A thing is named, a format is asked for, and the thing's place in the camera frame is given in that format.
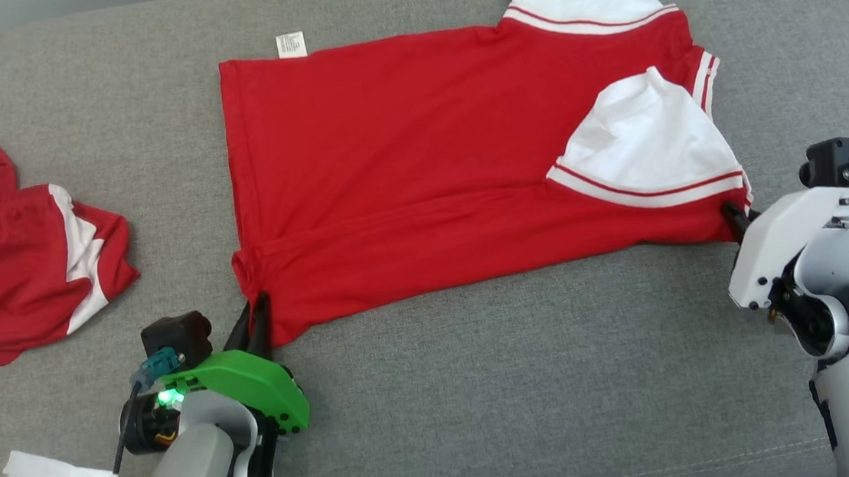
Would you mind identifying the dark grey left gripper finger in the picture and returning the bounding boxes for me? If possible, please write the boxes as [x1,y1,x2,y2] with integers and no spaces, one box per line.
[244,289,276,361]
[220,299,258,355]

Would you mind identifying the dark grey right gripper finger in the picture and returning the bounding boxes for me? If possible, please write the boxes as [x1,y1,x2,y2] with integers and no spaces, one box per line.
[720,198,756,246]

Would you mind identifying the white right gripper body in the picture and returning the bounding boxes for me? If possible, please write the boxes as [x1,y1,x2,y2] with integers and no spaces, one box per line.
[720,184,849,313]

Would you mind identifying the red and white shorts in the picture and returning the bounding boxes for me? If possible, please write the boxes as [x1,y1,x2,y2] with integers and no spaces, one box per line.
[0,125,149,367]

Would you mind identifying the red and white jersey shirt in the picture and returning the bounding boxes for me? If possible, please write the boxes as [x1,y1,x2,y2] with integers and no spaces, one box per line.
[208,0,766,352]

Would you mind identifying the grey fabric sofa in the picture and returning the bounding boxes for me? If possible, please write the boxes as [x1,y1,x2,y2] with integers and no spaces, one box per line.
[0,0,849,477]

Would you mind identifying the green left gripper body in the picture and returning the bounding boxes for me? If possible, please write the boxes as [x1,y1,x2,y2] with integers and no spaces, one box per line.
[155,344,313,447]

